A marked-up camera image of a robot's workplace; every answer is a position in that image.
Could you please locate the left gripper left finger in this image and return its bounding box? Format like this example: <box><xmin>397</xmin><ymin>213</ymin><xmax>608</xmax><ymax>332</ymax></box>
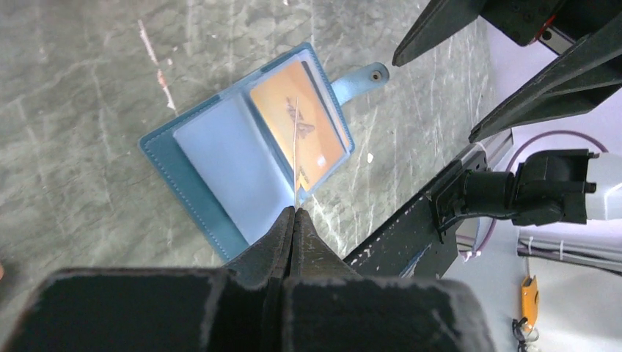
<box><xmin>3</xmin><ymin>207</ymin><xmax>295</xmax><ymax>351</ymax></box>

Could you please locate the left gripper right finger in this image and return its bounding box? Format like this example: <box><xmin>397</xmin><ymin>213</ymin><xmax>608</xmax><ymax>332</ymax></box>
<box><xmin>284</xmin><ymin>208</ymin><xmax>497</xmax><ymax>352</ymax></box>

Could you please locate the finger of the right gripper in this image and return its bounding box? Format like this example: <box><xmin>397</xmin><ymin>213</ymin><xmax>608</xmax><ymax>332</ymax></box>
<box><xmin>392</xmin><ymin>0</ymin><xmax>486</xmax><ymax>67</ymax></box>
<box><xmin>469</xmin><ymin>14</ymin><xmax>621</xmax><ymax>142</ymax></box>

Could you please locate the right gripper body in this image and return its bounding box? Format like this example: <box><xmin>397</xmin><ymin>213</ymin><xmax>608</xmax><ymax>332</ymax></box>
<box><xmin>480</xmin><ymin>0</ymin><xmax>621</xmax><ymax>53</ymax></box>

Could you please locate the blue card holder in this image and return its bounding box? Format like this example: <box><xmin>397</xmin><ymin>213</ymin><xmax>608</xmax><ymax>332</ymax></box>
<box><xmin>139</xmin><ymin>43</ymin><xmax>389</xmax><ymax>262</ymax></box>

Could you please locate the orange card in holder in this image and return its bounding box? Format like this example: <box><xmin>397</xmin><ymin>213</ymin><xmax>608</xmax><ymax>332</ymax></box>
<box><xmin>249</xmin><ymin>59</ymin><xmax>346</xmax><ymax>193</ymax></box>

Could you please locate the orange tool on desk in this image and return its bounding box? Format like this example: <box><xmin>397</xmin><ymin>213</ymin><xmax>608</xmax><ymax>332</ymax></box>
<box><xmin>511</xmin><ymin>276</ymin><xmax>539</xmax><ymax>352</ymax></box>

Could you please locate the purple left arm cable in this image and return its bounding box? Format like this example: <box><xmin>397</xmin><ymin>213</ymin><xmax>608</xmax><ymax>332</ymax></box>
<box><xmin>456</xmin><ymin>130</ymin><xmax>608</xmax><ymax>261</ymax></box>

